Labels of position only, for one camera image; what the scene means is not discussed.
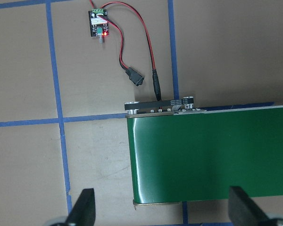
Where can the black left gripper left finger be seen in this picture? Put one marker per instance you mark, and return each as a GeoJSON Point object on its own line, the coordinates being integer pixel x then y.
{"type": "Point", "coordinates": [83, 212]}

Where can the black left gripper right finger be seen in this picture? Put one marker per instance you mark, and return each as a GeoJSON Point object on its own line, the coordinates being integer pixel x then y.
{"type": "Point", "coordinates": [243, 211]}

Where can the green conveyor belt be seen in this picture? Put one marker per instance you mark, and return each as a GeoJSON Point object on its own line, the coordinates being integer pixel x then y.
{"type": "Point", "coordinates": [181, 153]}

